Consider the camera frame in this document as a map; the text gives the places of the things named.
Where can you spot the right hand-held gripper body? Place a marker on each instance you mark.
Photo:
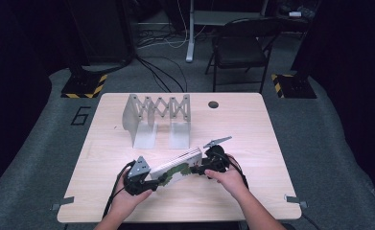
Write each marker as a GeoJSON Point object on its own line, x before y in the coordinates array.
{"type": "Point", "coordinates": [217, 158]}

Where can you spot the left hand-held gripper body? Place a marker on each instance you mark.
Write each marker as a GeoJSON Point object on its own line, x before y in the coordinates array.
{"type": "Point", "coordinates": [138, 175]}

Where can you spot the expandable metal book rack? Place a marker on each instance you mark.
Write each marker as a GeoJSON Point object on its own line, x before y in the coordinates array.
{"type": "Point", "coordinates": [150, 118]}

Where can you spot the person's left hand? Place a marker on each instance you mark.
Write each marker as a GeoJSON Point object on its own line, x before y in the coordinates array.
{"type": "Point", "coordinates": [127, 201]}

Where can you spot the person's right hand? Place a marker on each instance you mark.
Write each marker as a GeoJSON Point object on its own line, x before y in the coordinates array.
{"type": "Point", "coordinates": [231, 182]}

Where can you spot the grey table edge clamp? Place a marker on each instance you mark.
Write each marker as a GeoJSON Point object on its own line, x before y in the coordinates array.
{"type": "Point", "coordinates": [63, 202]}
{"type": "Point", "coordinates": [295, 201]}

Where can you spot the hazard-striped stand base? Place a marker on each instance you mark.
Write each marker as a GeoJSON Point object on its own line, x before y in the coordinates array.
{"type": "Point", "coordinates": [84, 86]}
{"type": "Point", "coordinates": [293, 86]}

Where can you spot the black folding chair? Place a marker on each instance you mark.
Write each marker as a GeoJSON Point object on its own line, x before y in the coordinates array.
{"type": "Point", "coordinates": [241, 51]}

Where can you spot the white desk leg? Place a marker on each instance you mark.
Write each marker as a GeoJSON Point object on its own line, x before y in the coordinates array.
{"type": "Point", "coordinates": [190, 35]}

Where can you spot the black cabinet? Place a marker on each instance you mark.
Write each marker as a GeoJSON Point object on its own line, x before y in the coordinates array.
{"type": "Point", "coordinates": [102, 28]}

